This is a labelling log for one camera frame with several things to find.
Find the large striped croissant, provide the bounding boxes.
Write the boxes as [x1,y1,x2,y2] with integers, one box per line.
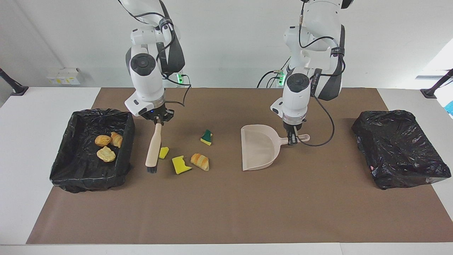
[190,153,210,171]

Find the brown table mat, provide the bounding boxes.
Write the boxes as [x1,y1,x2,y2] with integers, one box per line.
[26,87,453,245]

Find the notched yellow sponge piece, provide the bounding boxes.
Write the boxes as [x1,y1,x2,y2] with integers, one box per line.
[172,155,193,175]

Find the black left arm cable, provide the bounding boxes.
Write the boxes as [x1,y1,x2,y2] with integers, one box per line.
[298,0,346,147]

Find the beige brush black bristles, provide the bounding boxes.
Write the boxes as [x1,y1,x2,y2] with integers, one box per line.
[145,122,162,173]

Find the open bin with black bag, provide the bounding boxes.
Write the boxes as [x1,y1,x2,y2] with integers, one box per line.
[50,108,136,193]

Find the bin wrapped in black bag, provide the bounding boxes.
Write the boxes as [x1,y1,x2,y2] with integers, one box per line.
[351,110,452,190]

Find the black base power cable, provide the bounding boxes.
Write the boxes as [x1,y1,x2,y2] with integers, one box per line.
[257,58,289,88]

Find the beige plastic dustpan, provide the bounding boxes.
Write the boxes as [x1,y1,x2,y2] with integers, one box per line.
[241,124,311,171]

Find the pale pastry piece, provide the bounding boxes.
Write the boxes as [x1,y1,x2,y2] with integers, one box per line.
[97,146,116,163]

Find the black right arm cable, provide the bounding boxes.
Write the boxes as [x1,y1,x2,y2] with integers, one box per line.
[156,16,192,107]

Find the white wall box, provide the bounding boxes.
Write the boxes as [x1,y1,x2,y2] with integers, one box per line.
[47,68,81,85]

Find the black camera stand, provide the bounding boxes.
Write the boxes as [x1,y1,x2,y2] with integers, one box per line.
[0,68,29,96]
[420,69,453,99]

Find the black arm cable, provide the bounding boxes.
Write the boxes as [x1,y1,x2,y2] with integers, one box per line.
[298,0,346,147]
[156,16,192,107]

